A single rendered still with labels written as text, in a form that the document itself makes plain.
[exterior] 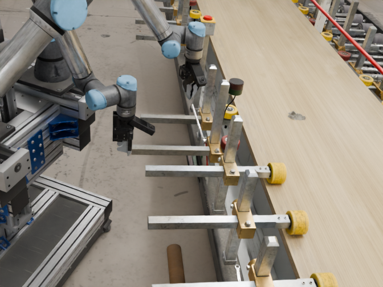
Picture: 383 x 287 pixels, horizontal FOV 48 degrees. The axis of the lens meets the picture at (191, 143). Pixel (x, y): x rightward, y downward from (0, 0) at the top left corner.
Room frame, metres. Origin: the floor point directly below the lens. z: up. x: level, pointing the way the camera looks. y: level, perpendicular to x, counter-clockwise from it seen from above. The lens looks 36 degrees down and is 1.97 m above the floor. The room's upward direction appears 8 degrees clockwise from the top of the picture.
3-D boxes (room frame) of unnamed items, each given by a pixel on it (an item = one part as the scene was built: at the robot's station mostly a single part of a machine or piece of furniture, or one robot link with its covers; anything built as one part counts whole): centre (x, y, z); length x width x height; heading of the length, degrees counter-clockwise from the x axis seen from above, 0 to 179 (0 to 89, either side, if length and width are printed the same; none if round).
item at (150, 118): (1.72, 0.04, 0.84); 0.44 x 0.03 x 0.04; 102
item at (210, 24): (2.03, 0.01, 1.18); 0.07 x 0.07 x 0.08; 12
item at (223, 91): (1.53, -0.10, 0.93); 0.04 x 0.04 x 0.48; 12
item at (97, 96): (1.36, 0.36, 1.12); 0.11 x 0.11 x 0.08; 43
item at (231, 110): (1.76, -0.15, 0.85); 0.08 x 0.08 x 0.11
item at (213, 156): (1.51, -0.10, 0.85); 0.14 x 0.06 x 0.05; 12
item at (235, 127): (1.29, -0.15, 0.93); 0.04 x 0.04 x 0.48; 12
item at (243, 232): (1.02, -0.20, 0.95); 0.14 x 0.06 x 0.05; 12
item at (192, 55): (1.78, 0.05, 1.15); 0.08 x 0.08 x 0.05
